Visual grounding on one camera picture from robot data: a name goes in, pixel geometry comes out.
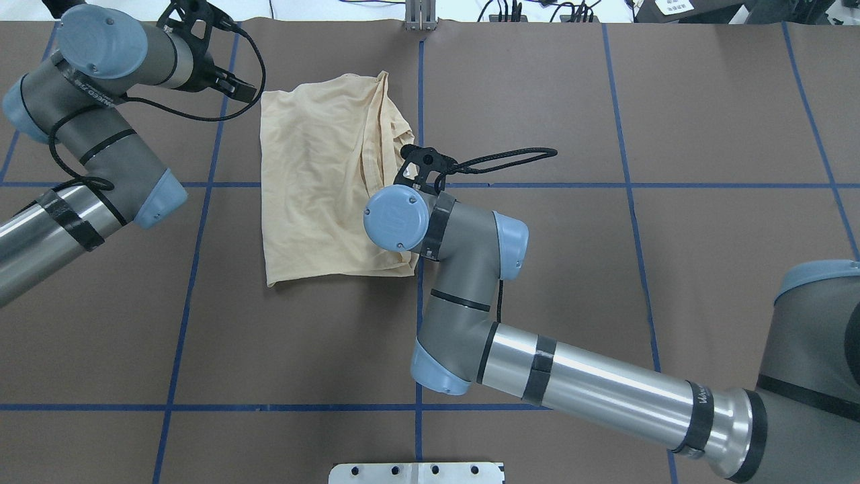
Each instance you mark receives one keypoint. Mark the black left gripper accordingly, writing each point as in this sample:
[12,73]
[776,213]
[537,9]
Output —
[197,72]

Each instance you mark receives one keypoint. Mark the beige long-sleeve graphic shirt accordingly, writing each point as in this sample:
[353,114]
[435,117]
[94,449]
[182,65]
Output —
[326,149]

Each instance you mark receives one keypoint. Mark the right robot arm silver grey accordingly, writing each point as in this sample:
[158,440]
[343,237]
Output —
[799,424]

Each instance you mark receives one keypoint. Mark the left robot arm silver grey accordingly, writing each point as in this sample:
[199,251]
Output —
[70,103]

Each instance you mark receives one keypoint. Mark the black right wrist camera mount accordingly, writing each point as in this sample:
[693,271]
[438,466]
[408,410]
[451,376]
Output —
[424,169]

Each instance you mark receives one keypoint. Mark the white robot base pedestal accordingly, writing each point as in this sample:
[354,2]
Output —
[418,472]

